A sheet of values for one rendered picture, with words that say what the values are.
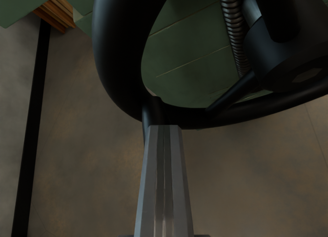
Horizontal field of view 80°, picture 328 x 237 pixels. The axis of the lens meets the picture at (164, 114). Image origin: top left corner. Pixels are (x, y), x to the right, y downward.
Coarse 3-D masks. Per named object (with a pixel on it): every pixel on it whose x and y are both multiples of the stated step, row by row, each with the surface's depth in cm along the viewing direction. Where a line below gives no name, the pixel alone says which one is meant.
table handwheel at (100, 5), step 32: (96, 0) 8; (128, 0) 7; (160, 0) 8; (256, 0) 10; (288, 0) 10; (320, 0) 13; (96, 32) 9; (128, 32) 9; (256, 32) 14; (288, 32) 12; (320, 32) 12; (96, 64) 11; (128, 64) 11; (256, 64) 15; (288, 64) 13; (320, 64) 13; (128, 96) 14; (224, 96) 21; (288, 96) 25; (320, 96) 24; (192, 128) 24
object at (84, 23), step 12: (168, 0) 29; (180, 0) 29; (192, 0) 30; (204, 0) 30; (216, 0) 31; (168, 12) 31; (180, 12) 31; (192, 12) 32; (84, 24) 29; (156, 24) 32; (168, 24) 33
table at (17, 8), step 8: (0, 0) 24; (8, 0) 24; (16, 0) 24; (24, 0) 24; (32, 0) 25; (40, 0) 25; (0, 8) 25; (8, 8) 25; (16, 8) 25; (24, 8) 25; (32, 8) 26; (0, 16) 26; (8, 16) 26; (16, 16) 26; (0, 24) 27; (8, 24) 27
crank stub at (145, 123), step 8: (152, 96) 15; (144, 104) 15; (152, 104) 15; (160, 104) 15; (144, 112) 15; (152, 112) 14; (160, 112) 14; (144, 120) 14; (152, 120) 14; (160, 120) 14; (168, 120) 14; (144, 128) 14; (144, 136) 14; (144, 144) 14
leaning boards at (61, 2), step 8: (48, 0) 143; (56, 0) 144; (64, 0) 146; (40, 8) 149; (48, 8) 148; (56, 8) 148; (64, 8) 151; (72, 8) 152; (40, 16) 148; (48, 16) 154; (56, 16) 157; (64, 16) 154; (72, 16) 158; (56, 24) 160; (64, 24) 163; (72, 24) 160; (64, 32) 166
